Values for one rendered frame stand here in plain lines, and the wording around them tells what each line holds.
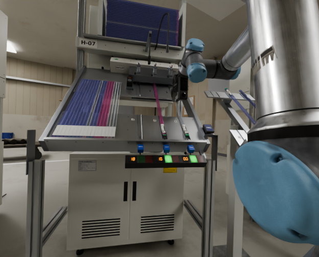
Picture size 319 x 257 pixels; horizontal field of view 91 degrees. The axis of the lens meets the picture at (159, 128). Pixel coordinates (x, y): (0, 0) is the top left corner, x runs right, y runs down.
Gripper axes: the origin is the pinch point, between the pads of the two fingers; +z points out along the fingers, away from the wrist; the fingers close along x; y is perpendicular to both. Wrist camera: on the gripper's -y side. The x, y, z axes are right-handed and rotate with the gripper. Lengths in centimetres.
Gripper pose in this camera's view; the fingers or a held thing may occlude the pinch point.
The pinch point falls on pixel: (175, 101)
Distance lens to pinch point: 96.7
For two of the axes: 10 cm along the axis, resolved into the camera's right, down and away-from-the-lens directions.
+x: -9.8, -0.3, -1.9
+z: -1.8, 5.3, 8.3
